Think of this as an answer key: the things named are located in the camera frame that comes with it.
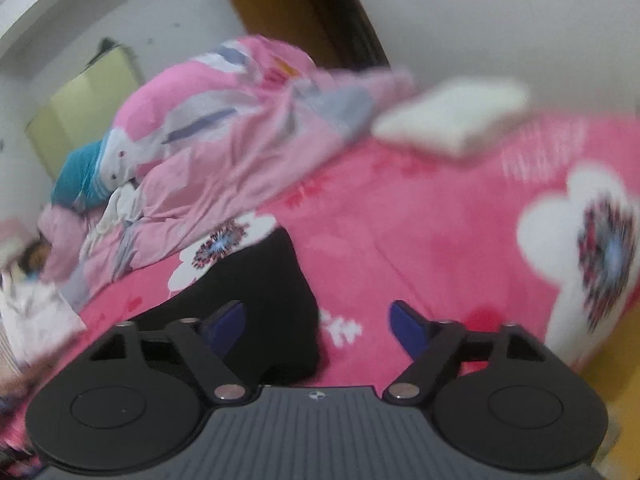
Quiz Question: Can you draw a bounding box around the pink floral bed sheet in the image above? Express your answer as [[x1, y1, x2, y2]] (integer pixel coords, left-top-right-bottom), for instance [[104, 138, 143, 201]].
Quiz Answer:
[[1, 115, 639, 413]]

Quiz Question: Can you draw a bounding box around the pink patterned quilt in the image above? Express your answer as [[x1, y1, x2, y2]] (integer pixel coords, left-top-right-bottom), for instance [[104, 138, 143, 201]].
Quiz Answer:
[[41, 36, 416, 309]]

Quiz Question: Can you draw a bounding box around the teal striped pillow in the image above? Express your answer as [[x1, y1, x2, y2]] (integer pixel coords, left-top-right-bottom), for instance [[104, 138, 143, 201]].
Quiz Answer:
[[50, 139, 122, 214]]

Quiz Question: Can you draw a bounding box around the brown wooden door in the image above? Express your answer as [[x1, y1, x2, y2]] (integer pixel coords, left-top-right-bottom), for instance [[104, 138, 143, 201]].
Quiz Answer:
[[230, 0, 388, 70]]

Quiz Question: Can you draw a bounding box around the sleeping person's head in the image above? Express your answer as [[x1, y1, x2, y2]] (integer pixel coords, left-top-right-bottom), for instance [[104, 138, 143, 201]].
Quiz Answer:
[[17, 240, 51, 278]]

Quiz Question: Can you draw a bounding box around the white folded cloth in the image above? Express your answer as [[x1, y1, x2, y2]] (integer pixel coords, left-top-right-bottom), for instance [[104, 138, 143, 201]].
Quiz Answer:
[[371, 77, 534, 159]]

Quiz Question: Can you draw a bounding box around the white crumpled garment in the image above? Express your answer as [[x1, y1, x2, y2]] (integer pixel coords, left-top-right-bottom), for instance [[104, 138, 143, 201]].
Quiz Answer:
[[1, 271, 86, 367]]

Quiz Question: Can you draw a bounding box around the pale yellow wardrobe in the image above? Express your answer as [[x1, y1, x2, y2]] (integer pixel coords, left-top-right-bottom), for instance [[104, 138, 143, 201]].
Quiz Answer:
[[26, 44, 143, 179]]

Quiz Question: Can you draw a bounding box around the black garment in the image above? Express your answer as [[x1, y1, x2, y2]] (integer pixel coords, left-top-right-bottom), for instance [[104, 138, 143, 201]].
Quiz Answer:
[[132, 228, 321, 386]]

